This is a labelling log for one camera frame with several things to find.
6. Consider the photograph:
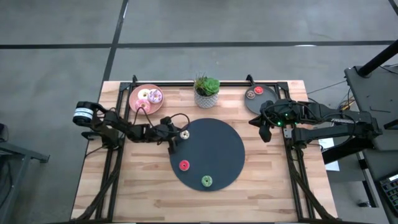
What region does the grey cart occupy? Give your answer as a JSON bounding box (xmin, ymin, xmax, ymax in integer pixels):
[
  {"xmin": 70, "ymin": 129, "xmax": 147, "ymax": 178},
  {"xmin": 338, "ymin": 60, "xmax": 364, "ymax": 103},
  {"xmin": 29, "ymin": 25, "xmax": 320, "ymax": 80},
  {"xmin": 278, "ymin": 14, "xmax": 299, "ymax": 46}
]
[{"xmin": 344, "ymin": 63, "xmax": 398, "ymax": 150}]

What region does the grey metal stand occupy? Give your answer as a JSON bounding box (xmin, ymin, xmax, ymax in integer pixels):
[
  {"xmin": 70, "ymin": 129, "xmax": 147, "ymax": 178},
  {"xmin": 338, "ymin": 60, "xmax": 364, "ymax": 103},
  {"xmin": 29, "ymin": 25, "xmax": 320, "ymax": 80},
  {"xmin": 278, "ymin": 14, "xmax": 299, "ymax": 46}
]
[{"xmin": 0, "ymin": 123, "xmax": 50, "ymax": 224}]

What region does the succulent in white patterned pot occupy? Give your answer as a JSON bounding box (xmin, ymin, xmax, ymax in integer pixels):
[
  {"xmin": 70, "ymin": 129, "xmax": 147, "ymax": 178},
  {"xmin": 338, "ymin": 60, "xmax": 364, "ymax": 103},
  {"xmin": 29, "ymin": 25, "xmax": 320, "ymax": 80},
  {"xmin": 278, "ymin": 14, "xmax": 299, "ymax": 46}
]
[{"xmin": 193, "ymin": 73, "xmax": 221, "ymax": 110}]

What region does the round dark woven placemat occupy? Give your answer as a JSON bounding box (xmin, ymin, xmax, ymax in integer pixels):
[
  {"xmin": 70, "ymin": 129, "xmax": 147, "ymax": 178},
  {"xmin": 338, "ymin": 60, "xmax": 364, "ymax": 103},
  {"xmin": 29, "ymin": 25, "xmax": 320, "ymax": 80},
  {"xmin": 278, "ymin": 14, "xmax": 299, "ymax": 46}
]
[{"xmin": 169, "ymin": 118, "xmax": 246, "ymax": 192}]

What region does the large white iced donut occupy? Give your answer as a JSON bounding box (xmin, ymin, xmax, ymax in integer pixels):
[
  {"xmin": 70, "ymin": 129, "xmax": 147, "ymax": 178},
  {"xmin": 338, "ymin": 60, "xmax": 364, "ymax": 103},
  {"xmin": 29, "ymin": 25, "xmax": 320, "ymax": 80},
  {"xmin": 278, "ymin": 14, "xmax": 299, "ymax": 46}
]
[{"xmin": 137, "ymin": 88, "xmax": 151, "ymax": 101}]

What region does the grey plate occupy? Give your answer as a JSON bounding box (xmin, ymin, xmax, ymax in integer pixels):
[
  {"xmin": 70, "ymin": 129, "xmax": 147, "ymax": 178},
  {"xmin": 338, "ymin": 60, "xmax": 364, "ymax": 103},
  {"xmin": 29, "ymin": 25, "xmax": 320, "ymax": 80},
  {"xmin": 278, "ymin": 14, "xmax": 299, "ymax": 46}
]
[{"xmin": 244, "ymin": 84, "xmax": 280, "ymax": 115}]

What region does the large purple iced donut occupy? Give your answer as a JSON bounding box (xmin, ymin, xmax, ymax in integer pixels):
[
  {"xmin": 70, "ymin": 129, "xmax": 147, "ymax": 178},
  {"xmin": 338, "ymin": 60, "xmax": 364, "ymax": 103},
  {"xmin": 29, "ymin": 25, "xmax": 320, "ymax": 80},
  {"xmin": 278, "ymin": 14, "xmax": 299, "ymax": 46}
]
[{"xmin": 148, "ymin": 88, "xmax": 164, "ymax": 105}]

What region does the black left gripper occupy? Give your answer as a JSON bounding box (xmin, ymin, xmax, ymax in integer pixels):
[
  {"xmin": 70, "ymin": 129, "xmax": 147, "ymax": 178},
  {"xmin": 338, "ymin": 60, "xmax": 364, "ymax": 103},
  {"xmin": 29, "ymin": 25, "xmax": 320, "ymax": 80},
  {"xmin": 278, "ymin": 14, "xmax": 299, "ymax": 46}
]
[{"xmin": 152, "ymin": 116, "xmax": 189, "ymax": 156}]

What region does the white paper label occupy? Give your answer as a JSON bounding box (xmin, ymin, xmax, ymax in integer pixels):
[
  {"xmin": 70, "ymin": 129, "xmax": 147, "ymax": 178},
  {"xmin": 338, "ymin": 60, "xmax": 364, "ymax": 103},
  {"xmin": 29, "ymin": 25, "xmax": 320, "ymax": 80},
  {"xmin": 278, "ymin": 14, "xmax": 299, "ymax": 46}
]
[{"xmin": 318, "ymin": 138, "xmax": 341, "ymax": 172}]

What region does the black keyboard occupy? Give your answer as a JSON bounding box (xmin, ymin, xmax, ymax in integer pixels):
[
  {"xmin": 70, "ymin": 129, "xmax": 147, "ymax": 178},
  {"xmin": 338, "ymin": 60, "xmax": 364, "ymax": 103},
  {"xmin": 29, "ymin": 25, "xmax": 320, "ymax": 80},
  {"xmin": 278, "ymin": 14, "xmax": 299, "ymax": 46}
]
[{"xmin": 379, "ymin": 173, "xmax": 398, "ymax": 214}]

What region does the pink plate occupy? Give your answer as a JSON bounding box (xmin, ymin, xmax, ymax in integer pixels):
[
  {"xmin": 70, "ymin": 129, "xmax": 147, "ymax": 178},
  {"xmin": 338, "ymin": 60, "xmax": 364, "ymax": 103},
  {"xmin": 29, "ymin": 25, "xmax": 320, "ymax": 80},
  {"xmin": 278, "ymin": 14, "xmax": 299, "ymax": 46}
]
[{"xmin": 128, "ymin": 83, "xmax": 165, "ymax": 116}]

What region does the black pole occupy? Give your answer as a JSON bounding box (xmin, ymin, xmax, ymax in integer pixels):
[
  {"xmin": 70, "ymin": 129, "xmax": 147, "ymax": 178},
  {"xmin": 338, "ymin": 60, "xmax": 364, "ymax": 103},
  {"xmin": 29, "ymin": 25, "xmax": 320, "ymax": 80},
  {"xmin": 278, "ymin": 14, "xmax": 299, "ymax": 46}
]
[{"xmin": 357, "ymin": 39, "xmax": 398, "ymax": 78}]

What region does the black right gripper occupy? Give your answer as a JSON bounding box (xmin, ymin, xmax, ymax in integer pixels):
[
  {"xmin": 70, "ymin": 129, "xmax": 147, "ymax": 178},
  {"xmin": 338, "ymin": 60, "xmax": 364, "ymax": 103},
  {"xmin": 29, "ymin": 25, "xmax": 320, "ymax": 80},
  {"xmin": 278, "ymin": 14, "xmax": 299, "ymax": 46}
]
[{"xmin": 249, "ymin": 98, "xmax": 295, "ymax": 144}]

